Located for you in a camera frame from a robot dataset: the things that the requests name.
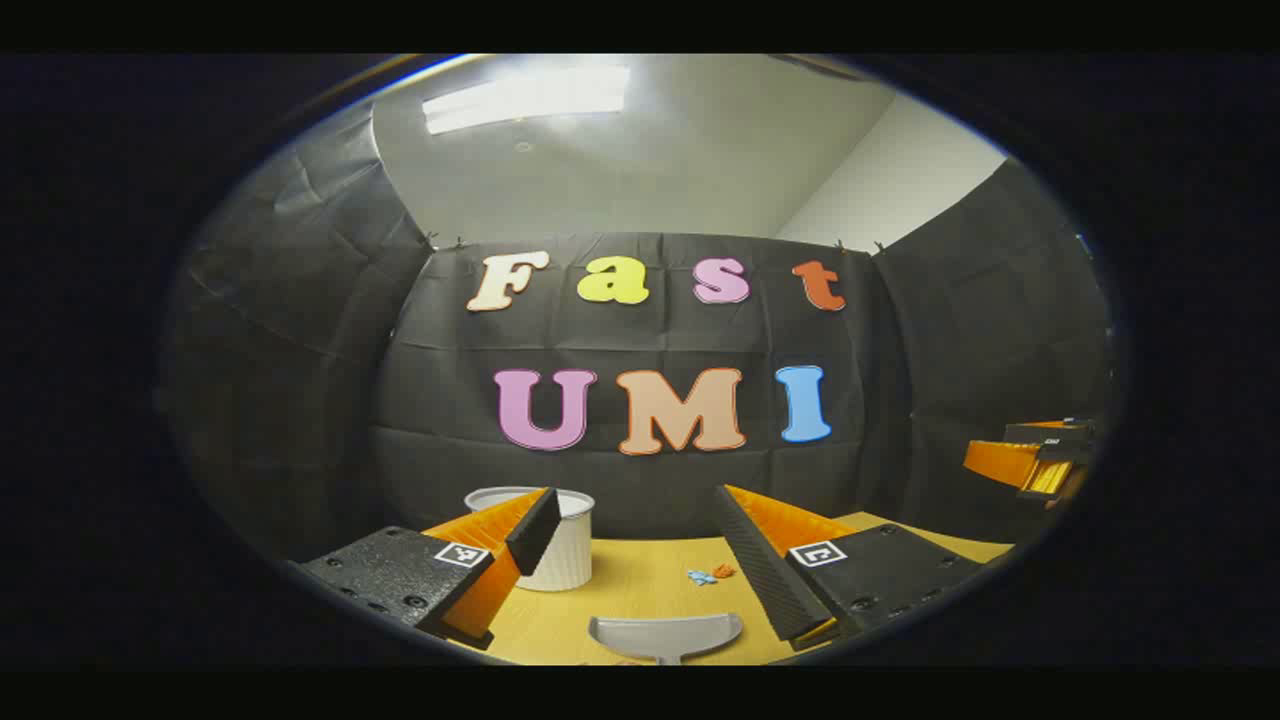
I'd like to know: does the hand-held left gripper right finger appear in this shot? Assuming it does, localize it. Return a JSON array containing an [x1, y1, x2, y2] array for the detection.
[[713, 484, 983, 654]]

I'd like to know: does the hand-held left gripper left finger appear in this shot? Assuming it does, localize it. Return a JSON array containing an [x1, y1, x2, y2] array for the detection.
[[298, 487, 563, 651]]

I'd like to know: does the white ribbed garbage bin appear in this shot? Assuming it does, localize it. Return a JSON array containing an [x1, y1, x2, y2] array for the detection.
[[464, 486, 596, 592]]

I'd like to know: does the grey plastic dustpan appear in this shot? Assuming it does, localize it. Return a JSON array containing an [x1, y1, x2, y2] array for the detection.
[[588, 613, 744, 666]]

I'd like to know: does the light wooden desktop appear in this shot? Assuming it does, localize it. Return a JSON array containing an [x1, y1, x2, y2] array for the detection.
[[440, 510, 1016, 666]]

